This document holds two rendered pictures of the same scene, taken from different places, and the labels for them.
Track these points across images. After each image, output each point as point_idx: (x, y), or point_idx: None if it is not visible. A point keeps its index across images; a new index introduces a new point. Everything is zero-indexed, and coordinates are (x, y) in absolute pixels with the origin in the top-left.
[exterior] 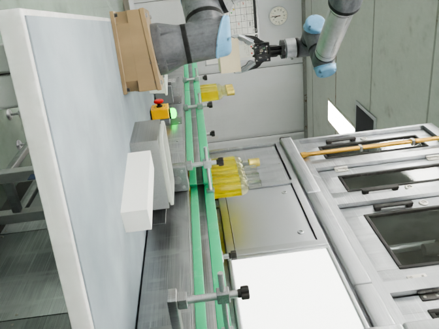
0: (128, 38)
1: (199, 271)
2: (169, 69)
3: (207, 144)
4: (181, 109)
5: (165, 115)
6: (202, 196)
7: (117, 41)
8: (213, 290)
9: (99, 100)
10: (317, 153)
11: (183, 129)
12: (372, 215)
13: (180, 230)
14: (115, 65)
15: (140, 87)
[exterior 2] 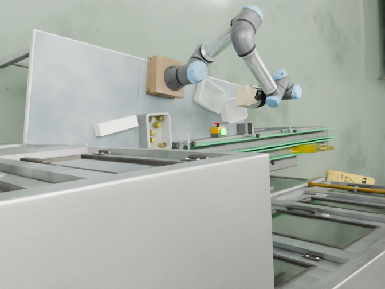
0: (150, 68)
1: None
2: (171, 86)
3: (212, 143)
4: (240, 135)
5: (216, 131)
6: None
7: (148, 69)
8: None
9: (97, 78)
10: (319, 184)
11: (218, 139)
12: (279, 210)
13: None
14: (139, 78)
15: (150, 90)
